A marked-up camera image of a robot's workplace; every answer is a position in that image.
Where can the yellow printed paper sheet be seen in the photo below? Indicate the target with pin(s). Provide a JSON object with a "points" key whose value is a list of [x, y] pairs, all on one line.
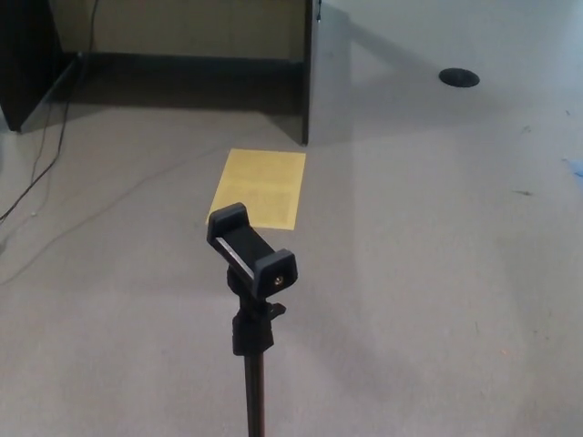
{"points": [[264, 182]]}

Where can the black tripod with phone holder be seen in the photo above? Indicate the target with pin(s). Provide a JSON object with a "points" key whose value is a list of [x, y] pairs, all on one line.
{"points": [[248, 248]]}

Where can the round black floor cover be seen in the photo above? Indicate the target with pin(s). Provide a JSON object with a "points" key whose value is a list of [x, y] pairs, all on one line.
{"points": [[459, 76]]}

